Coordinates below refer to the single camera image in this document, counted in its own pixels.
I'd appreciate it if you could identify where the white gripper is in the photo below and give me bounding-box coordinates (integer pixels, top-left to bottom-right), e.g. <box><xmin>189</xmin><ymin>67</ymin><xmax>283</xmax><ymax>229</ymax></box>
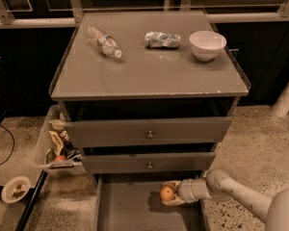
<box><xmin>162</xmin><ymin>178</ymin><xmax>212</xmax><ymax>206</ymax></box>

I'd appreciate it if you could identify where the orange fruit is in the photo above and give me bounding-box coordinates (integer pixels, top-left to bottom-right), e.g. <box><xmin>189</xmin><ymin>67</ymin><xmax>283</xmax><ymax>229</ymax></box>
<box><xmin>160</xmin><ymin>185</ymin><xmax>174</xmax><ymax>201</ymax></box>

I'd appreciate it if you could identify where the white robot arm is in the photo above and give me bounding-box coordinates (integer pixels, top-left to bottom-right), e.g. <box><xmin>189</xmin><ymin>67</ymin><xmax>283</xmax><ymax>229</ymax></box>
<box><xmin>160</xmin><ymin>169</ymin><xmax>289</xmax><ymax>231</ymax></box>

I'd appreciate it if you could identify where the grey bottom drawer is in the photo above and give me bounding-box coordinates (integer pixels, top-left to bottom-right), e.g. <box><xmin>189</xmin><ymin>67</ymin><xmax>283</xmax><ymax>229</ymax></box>
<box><xmin>95</xmin><ymin>172</ymin><xmax>209</xmax><ymax>231</ymax></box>

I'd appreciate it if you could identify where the grey drawer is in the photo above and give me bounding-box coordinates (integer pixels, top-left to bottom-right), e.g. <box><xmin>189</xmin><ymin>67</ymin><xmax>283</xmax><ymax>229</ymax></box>
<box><xmin>95</xmin><ymin>172</ymin><xmax>209</xmax><ymax>231</ymax></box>
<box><xmin>82</xmin><ymin>152</ymin><xmax>215</xmax><ymax>174</ymax></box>
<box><xmin>65</xmin><ymin>116</ymin><xmax>231</xmax><ymax>148</ymax></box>

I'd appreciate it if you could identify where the grey middle drawer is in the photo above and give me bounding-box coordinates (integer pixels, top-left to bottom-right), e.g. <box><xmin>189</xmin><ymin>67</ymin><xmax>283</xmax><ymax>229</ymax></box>
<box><xmin>82</xmin><ymin>152</ymin><xmax>215</xmax><ymax>174</ymax></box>

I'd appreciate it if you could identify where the grey top drawer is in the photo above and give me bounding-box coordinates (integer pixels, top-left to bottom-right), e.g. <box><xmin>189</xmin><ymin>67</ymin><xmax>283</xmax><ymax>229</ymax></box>
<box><xmin>65</xmin><ymin>116</ymin><xmax>231</xmax><ymax>148</ymax></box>

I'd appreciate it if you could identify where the grey drawer cabinet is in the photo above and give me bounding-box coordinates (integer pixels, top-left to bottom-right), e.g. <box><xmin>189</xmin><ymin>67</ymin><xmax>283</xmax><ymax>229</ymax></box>
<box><xmin>48</xmin><ymin>10</ymin><xmax>251</xmax><ymax>178</ymax></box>

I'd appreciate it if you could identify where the small red fruit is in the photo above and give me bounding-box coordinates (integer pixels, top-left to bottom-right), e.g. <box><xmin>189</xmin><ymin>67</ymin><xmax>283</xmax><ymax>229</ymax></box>
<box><xmin>54</xmin><ymin>155</ymin><xmax>66</xmax><ymax>162</ymax></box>

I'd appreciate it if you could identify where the clear plastic storage bin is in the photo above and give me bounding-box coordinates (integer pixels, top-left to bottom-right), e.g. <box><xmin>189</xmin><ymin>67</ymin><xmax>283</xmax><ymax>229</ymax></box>
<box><xmin>32</xmin><ymin>105</ymin><xmax>85</xmax><ymax>177</ymax></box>

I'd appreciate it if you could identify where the yellow snack packet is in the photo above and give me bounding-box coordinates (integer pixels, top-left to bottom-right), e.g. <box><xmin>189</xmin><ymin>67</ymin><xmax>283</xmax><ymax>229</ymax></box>
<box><xmin>49</xmin><ymin>131</ymin><xmax>64</xmax><ymax>155</ymax></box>

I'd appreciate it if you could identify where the white ceramic bowl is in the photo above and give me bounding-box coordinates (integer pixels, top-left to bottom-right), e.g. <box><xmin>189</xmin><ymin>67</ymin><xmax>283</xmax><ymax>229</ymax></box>
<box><xmin>189</xmin><ymin>31</ymin><xmax>226</xmax><ymax>62</ymax></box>

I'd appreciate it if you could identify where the white plate with leftovers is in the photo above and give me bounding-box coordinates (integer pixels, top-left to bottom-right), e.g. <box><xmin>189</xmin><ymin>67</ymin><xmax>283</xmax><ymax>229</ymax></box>
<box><xmin>1</xmin><ymin>176</ymin><xmax>31</xmax><ymax>204</ymax></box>

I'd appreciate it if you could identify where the clear plastic water bottle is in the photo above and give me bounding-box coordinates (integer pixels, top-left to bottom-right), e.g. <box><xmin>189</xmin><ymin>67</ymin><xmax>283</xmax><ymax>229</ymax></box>
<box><xmin>86</xmin><ymin>26</ymin><xmax>122</xmax><ymax>59</ymax></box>

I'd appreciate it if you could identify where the metal railing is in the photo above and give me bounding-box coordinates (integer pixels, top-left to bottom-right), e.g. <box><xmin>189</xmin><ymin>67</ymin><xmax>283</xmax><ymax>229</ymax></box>
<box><xmin>0</xmin><ymin>0</ymin><xmax>289</xmax><ymax>28</ymax></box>

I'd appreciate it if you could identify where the white pipe post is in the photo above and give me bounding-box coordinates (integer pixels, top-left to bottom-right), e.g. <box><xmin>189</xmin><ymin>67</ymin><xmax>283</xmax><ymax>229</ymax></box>
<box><xmin>272</xmin><ymin>82</ymin><xmax>289</xmax><ymax>117</ymax></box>

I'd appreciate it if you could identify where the black floor cable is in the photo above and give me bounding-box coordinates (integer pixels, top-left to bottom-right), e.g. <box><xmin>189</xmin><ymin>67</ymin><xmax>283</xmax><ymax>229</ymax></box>
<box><xmin>0</xmin><ymin>119</ymin><xmax>16</xmax><ymax>171</ymax></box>

